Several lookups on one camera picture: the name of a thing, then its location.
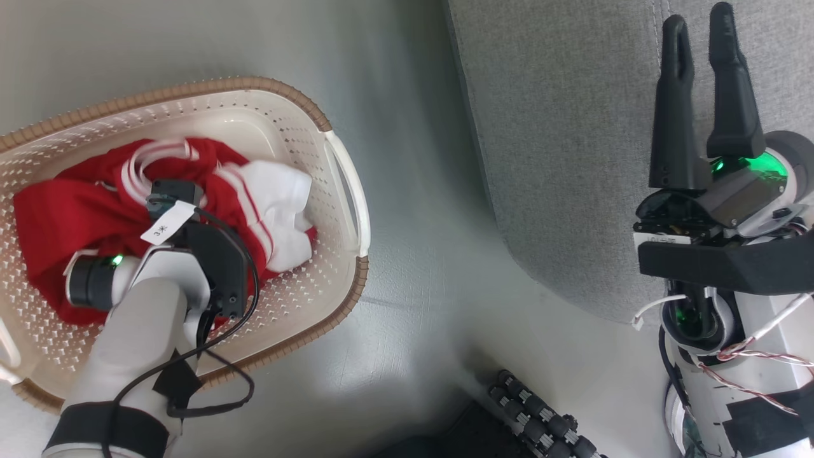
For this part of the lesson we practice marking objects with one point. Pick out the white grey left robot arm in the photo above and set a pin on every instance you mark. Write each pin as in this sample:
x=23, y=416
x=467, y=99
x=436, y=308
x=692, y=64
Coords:
x=140, y=343

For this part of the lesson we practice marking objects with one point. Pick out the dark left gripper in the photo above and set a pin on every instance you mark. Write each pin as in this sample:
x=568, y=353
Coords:
x=175, y=191

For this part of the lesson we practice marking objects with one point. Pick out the grey fabric sofa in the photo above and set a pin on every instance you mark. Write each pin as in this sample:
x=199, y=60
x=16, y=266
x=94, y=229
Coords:
x=572, y=127

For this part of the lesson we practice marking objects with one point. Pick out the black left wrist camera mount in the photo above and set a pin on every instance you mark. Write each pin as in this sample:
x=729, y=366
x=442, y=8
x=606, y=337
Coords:
x=219, y=267

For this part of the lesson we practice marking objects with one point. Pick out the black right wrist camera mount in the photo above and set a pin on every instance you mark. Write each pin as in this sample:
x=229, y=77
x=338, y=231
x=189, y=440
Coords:
x=725, y=267

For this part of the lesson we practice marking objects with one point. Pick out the red and white garment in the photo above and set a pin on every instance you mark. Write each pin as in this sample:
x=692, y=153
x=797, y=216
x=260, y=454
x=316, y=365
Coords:
x=70, y=210

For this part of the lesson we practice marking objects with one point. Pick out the black omni wheel with rollers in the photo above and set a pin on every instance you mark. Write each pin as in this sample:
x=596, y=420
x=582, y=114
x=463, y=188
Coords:
x=540, y=420

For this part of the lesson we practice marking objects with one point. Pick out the grey right gripper green band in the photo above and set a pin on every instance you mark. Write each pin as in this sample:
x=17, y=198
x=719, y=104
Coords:
x=744, y=197

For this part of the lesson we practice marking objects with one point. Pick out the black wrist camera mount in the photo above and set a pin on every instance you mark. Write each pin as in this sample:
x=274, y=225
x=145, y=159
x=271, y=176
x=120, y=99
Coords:
x=219, y=267
x=725, y=267

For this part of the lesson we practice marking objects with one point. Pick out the white plastic basket brown rim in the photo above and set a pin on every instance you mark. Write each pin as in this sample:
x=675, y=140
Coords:
x=286, y=121

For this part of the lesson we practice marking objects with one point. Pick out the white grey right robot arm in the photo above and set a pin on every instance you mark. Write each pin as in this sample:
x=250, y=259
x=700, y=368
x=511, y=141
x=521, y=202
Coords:
x=750, y=394

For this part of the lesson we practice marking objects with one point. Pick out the dark robot base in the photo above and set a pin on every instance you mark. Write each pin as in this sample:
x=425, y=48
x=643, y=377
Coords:
x=470, y=436

